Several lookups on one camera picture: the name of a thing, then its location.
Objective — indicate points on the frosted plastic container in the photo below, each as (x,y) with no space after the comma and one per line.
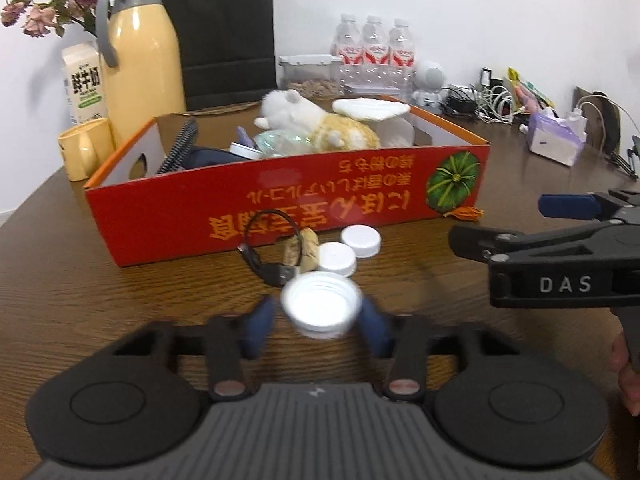
(397,132)

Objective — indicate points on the clear seed container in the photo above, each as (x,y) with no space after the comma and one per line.
(310,77)

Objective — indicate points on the white milk carton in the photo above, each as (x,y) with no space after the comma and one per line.
(85,85)

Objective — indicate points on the yellow mug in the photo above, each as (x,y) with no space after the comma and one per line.
(82,152)

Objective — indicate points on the white power adapter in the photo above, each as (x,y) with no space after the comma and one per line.
(575,115)

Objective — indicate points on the white yellow plush hamster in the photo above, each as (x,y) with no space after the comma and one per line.
(310,120)

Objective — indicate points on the clear plastic bag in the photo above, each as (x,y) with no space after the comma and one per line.
(282,141)

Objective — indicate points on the clear water bottle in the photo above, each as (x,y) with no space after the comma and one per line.
(401,47)
(346,45)
(374,45)

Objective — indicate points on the yellow thermos jug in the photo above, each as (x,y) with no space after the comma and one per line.
(140,60)

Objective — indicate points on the purple tissue pack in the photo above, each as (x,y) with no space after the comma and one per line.
(555,137)

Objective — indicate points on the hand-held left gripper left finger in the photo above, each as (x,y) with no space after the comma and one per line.
(257,330)

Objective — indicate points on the black charger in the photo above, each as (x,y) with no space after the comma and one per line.
(485,76)

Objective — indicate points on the brown cork piece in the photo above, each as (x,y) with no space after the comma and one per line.
(305,247)

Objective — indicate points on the black stand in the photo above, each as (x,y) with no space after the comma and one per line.
(612,130)

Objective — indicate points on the orange cardboard box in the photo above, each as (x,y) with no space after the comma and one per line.
(300,200)

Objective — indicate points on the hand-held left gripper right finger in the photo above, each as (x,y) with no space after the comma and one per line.
(375,330)

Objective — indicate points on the white robot toy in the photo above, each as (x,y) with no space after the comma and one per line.
(430,80)

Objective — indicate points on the person's right hand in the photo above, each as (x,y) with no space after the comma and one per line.
(627,380)

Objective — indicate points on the purple woven cloth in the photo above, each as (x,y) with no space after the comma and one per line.
(243,135)

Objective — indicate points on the yellow green snack packet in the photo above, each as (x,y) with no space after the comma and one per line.
(527,90)

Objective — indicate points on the dark navy zip pouch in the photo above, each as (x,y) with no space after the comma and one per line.
(210,157)

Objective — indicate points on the white plastic bottle cap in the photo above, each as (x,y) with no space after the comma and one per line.
(361,240)
(320,305)
(337,259)

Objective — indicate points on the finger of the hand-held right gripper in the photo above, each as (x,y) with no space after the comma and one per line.
(567,206)
(480,240)

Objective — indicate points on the black paper bag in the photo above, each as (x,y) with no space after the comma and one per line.
(225,35)

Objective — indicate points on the brown board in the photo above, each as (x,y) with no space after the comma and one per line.
(582,97)

